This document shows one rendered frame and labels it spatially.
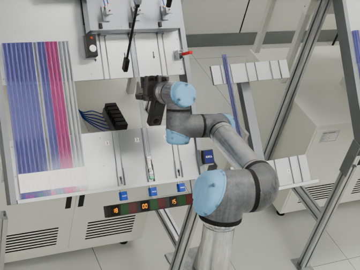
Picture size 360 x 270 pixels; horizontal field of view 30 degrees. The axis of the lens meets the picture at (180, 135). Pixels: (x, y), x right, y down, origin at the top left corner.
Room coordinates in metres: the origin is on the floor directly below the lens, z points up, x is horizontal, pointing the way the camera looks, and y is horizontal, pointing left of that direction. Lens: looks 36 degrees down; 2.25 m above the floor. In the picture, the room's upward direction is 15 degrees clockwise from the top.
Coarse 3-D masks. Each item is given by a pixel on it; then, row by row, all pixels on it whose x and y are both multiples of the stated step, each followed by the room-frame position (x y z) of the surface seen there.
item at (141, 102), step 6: (132, 36) 2.07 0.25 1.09; (132, 42) 2.06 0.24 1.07; (132, 48) 2.04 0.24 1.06; (132, 54) 2.03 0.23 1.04; (138, 66) 2.01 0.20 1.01; (138, 72) 2.00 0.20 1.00; (138, 78) 1.98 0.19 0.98; (144, 108) 1.92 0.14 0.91; (144, 114) 1.91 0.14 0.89; (144, 120) 1.89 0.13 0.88; (144, 126) 1.88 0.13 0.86; (144, 132) 1.86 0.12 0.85; (144, 138) 1.85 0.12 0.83; (150, 174) 1.78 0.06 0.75
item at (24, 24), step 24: (0, 0) 1.92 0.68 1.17; (24, 0) 1.96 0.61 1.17; (48, 0) 2.01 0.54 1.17; (72, 0) 2.05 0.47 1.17; (0, 24) 1.87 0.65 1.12; (24, 24) 1.91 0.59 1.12; (48, 24) 1.95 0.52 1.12; (72, 24) 2.00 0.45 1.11; (0, 48) 1.81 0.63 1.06; (72, 48) 1.94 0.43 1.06; (120, 48) 2.03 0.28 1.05; (144, 48) 2.08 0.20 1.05; (168, 48) 2.13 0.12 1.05; (96, 72) 1.93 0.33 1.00; (120, 72) 1.97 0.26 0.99; (144, 72) 2.02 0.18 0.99; (168, 72) 2.07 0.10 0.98
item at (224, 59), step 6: (222, 60) 2.15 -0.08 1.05; (228, 66) 2.13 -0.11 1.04; (228, 72) 2.11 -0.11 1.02; (228, 78) 2.10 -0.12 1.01; (228, 84) 2.09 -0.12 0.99; (228, 90) 2.08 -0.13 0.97; (234, 96) 2.06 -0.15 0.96; (234, 102) 2.05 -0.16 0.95; (234, 108) 2.03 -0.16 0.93; (234, 114) 2.02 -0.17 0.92; (234, 120) 2.01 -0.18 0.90; (240, 126) 2.00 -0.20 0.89; (240, 132) 1.98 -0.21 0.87
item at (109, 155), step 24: (96, 144) 1.76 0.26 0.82; (120, 144) 1.80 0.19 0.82; (144, 144) 1.85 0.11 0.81; (168, 144) 1.89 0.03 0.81; (192, 144) 1.94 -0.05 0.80; (96, 168) 1.71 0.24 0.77; (120, 168) 1.75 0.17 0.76; (144, 168) 1.79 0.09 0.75; (168, 168) 1.83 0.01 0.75; (192, 168) 1.88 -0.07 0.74
